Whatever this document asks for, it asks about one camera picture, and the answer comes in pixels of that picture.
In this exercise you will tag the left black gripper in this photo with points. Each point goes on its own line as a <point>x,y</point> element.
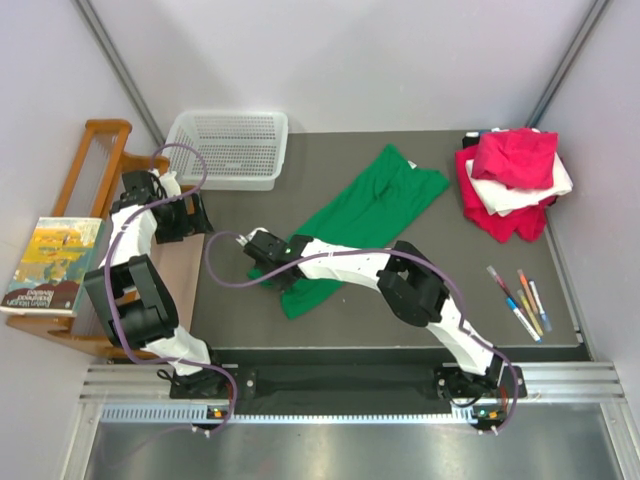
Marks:
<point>198,215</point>

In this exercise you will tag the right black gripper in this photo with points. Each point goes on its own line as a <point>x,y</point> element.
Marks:
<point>280,285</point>

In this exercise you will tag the green t shirt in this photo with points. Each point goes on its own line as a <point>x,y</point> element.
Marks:
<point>380,203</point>

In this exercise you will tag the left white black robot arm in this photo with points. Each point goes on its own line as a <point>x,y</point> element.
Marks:
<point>128,294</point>

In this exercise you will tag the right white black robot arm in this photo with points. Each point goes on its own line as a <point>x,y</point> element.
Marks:
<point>414,290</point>

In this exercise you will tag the white plastic basket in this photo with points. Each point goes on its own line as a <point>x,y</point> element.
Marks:
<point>228,151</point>

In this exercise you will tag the paperback book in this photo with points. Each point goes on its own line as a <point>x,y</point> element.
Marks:
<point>48,281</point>

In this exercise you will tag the white folded shirt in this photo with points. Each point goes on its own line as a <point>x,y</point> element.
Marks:
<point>498,199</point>

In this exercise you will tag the red marker pen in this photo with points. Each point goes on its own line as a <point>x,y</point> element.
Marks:
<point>499,281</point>

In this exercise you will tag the orange marker pen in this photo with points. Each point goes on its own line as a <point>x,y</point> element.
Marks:
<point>526,288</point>

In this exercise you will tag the red bottom shirt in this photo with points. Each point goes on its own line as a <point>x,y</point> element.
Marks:
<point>529,222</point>

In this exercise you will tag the yellow marker pen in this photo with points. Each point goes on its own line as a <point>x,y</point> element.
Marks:
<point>529,311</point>

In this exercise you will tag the pink red folded shirt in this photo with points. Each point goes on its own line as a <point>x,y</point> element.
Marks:
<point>521,158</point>

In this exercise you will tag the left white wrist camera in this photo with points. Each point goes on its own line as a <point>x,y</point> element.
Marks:
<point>167,185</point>

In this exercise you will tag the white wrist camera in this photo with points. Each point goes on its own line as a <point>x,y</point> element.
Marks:
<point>245,239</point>
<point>167,185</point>

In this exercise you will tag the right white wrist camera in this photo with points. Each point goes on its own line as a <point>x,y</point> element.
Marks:
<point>245,239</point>

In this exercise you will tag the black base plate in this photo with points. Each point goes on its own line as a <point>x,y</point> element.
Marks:
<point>378,381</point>

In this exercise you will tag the grey slotted cable duct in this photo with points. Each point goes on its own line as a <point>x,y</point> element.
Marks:
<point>209,415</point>

